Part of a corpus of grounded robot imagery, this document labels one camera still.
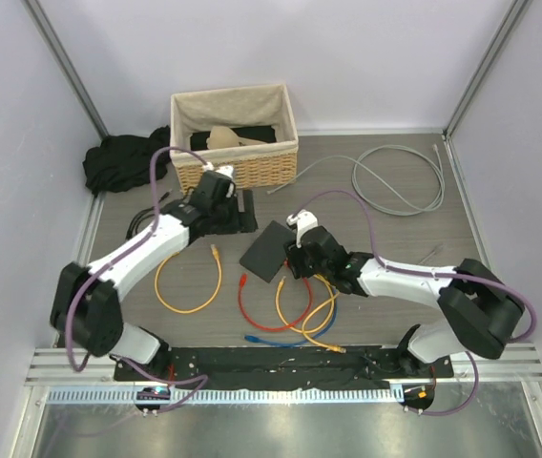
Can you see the wicker basket with liner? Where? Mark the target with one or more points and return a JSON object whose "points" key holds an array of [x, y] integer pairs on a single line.
{"points": [[254, 166]]}

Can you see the beige object in basket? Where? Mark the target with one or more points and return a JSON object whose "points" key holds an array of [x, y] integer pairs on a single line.
{"points": [[222, 137]]}

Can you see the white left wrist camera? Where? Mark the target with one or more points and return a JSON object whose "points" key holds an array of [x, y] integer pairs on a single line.
{"points": [[220, 179]]}

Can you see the black cloth pile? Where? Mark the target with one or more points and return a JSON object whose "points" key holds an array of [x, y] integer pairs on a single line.
{"points": [[122, 162]]}

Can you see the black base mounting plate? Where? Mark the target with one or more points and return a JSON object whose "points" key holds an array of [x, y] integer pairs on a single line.
{"points": [[288, 369]]}

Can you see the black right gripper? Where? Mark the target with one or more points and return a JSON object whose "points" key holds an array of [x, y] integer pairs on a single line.
{"points": [[295, 258]]}

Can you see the black cloth in basket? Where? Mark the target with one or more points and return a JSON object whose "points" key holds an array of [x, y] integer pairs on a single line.
{"points": [[197, 140]]}

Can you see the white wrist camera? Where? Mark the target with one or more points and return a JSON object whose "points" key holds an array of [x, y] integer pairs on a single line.
{"points": [[300, 223], [220, 179]]}

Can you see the black network switch box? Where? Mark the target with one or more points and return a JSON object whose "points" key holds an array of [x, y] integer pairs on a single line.
{"points": [[265, 257]]}

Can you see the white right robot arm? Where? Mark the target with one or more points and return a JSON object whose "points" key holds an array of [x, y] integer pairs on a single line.
{"points": [[479, 313]]}

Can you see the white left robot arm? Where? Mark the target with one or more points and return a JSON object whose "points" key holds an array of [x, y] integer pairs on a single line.
{"points": [[87, 305]]}

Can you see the aluminium front rail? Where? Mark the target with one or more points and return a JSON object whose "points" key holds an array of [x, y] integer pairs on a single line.
{"points": [[106, 381]]}

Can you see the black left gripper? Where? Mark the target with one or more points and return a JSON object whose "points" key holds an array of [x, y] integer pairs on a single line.
{"points": [[242, 222]]}

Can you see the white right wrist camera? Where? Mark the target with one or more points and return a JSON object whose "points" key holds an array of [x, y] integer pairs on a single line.
{"points": [[300, 223]]}

